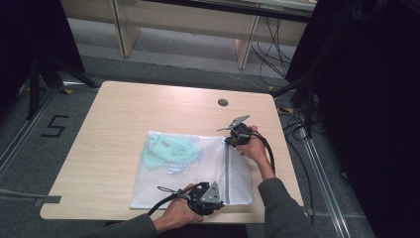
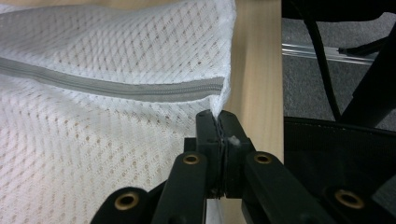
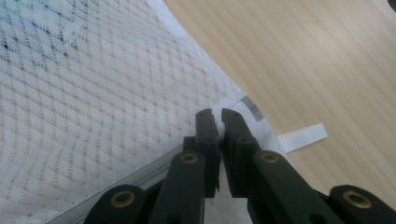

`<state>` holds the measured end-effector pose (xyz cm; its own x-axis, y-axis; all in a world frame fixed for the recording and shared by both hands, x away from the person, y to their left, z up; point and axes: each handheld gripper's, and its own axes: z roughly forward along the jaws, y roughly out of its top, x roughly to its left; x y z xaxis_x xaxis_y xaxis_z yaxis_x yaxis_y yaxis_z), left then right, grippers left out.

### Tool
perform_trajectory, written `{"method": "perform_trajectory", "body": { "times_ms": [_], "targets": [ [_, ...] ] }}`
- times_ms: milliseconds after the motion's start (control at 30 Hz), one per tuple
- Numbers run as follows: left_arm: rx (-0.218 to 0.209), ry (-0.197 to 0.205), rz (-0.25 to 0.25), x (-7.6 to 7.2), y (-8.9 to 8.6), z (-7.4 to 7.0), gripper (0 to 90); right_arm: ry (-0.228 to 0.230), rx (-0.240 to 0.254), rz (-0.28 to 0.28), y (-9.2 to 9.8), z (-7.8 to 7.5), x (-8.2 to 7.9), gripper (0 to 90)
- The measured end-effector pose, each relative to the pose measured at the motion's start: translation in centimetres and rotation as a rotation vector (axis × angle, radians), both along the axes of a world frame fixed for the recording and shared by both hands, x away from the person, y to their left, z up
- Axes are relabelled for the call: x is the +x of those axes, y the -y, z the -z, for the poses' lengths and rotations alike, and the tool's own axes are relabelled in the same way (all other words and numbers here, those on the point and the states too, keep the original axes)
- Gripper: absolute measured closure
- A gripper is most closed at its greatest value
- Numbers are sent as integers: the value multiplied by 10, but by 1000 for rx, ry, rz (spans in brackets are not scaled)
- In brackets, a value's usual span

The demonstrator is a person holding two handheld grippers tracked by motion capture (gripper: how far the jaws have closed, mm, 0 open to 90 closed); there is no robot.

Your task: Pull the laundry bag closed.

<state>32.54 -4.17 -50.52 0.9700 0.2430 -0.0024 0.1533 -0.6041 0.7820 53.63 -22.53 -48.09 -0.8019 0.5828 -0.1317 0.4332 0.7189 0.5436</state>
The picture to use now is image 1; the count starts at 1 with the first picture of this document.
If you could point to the black metal stand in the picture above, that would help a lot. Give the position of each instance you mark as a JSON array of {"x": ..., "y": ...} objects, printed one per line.
[
  {"x": 305, "y": 95},
  {"x": 41, "y": 76}
]

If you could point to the white mesh laundry bag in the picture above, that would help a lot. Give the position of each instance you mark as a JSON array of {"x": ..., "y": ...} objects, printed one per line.
[{"x": 198, "y": 185}]

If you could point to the person's right hand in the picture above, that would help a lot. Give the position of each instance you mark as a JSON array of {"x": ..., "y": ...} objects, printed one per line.
[{"x": 254, "y": 148}]

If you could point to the grey tape strip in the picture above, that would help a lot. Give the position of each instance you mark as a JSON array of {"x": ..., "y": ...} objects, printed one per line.
[{"x": 48, "y": 200}]

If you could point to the metal floor rail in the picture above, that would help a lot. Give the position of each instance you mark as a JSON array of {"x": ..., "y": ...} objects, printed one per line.
[
  {"x": 325, "y": 185},
  {"x": 20, "y": 135}
]

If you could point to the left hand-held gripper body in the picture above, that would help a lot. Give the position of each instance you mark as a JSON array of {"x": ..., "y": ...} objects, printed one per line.
[{"x": 204, "y": 198}]

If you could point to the black curtain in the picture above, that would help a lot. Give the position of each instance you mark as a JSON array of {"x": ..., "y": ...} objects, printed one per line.
[
  {"x": 363, "y": 115},
  {"x": 29, "y": 39}
]

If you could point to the mint green garment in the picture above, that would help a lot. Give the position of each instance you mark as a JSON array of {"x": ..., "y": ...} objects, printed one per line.
[{"x": 171, "y": 150}]

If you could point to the striped white blue cloth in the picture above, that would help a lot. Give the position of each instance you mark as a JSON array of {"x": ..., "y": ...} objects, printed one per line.
[{"x": 175, "y": 170}]

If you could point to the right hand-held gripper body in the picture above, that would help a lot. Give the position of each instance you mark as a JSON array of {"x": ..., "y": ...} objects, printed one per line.
[{"x": 241, "y": 130}]

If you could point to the person's left hand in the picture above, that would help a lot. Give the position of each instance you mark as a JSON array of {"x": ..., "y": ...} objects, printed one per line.
[{"x": 180, "y": 213}]

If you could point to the round grey table grommet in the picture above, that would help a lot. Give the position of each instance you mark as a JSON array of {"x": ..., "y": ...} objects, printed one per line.
[{"x": 223, "y": 102}]

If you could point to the yellow black tape piece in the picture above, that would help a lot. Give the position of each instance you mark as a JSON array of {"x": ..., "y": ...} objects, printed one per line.
[
  {"x": 272, "y": 88},
  {"x": 68, "y": 91}
]

